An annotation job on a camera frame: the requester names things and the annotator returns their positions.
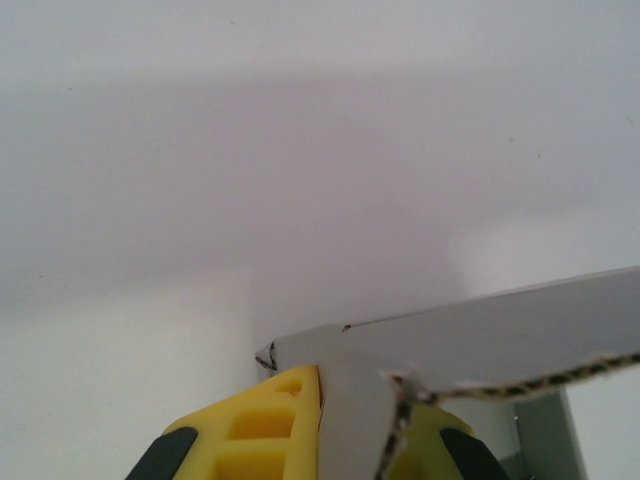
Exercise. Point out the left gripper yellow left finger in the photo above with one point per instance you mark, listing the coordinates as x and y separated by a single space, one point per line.
260 435

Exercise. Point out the grey cardboard box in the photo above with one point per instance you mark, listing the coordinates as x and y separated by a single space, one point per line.
450 340

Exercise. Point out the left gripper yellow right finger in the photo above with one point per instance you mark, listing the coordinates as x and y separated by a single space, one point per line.
440 450

